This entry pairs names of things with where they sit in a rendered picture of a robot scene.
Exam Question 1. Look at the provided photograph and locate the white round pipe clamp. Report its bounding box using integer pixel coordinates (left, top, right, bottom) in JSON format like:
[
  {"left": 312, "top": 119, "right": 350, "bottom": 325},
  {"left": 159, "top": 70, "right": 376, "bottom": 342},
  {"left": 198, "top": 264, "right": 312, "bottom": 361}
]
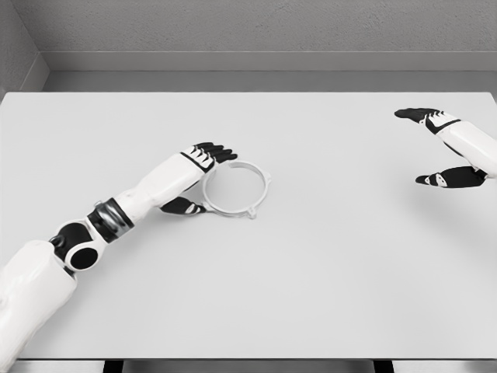
[{"left": 201, "top": 159, "right": 272, "bottom": 221}]

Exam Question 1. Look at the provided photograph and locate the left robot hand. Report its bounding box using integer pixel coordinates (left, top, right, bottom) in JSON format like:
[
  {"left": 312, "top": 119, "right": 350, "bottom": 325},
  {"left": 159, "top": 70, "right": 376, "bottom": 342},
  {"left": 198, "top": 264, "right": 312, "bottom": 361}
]
[{"left": 149, "top": 141, "right": 238, "bottom": 215}]

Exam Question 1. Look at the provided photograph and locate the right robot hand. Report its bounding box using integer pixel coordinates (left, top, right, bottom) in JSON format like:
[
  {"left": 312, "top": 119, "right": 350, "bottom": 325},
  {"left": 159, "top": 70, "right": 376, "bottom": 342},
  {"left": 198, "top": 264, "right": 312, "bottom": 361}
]
[{"left": 394, "top": 107, "right": 497, "bottom": 189}]

